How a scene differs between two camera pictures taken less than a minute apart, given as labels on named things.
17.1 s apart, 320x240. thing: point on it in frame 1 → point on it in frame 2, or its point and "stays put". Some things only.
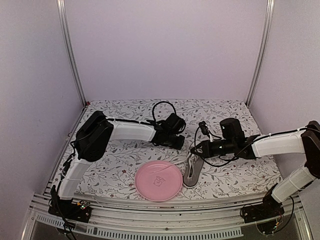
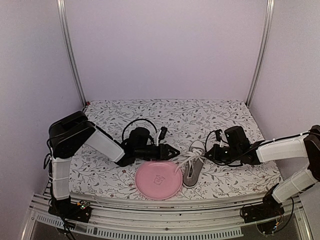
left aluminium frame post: x=65 y=26 stays put
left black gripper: x=180 y=145 → x=167 y=149
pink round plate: x=159 y=181 stays put
